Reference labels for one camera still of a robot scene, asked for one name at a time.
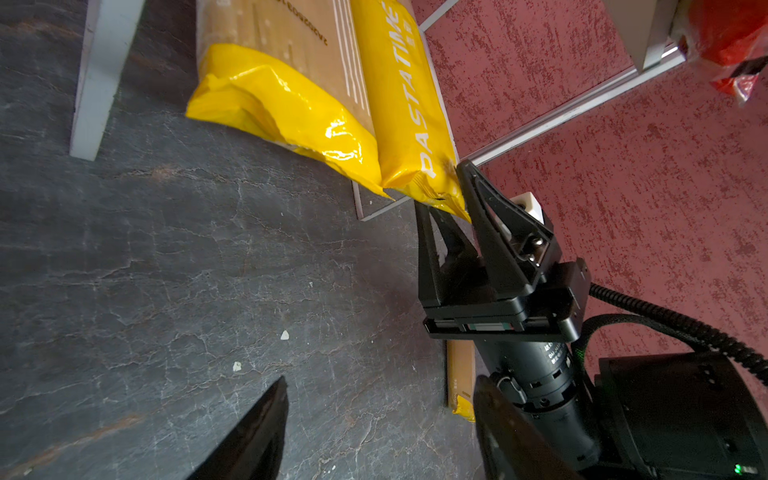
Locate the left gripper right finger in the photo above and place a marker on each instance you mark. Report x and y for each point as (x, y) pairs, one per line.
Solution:
(511, 448)

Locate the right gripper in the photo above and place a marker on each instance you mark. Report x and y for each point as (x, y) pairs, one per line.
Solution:
(524, 342)

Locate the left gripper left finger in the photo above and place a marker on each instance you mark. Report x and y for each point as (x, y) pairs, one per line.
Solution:
(253, 449)

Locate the yellow pasta bag underneath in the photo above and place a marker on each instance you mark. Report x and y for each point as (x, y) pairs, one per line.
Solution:
(460, 376)

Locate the yellow pasta bag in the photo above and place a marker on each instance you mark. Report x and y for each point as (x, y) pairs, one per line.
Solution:
(416, 153)
(289, 72)

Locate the yellow pasta bag front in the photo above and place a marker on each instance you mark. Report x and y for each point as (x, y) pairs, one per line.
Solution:
(289, 72)

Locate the red spaghetti bag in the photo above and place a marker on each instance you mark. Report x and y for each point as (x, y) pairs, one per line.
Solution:
(725, 41)

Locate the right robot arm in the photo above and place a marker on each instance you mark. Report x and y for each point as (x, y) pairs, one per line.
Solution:
(582, 382)

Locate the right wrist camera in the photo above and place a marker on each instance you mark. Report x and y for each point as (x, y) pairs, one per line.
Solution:
(528, 202)

